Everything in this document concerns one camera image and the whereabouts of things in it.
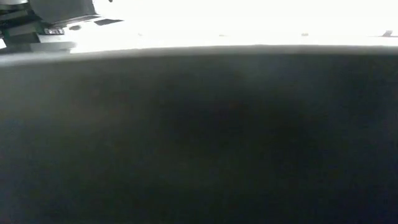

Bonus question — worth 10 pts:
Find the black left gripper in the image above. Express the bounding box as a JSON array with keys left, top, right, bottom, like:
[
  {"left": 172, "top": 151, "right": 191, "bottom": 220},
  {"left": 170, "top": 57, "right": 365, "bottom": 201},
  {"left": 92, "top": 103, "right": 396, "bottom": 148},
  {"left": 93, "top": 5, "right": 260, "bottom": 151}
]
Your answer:
[{"left": 0, "top": 0, "right": 124, "bottom": 56}]

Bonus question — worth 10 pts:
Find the dark grey plate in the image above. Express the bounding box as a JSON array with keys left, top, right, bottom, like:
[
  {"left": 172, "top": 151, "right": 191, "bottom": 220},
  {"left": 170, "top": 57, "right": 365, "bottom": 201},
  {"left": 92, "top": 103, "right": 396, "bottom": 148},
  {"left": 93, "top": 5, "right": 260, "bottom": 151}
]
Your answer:
[{"left": 0, "top": 44, "right": 398, "bottom": 224}]

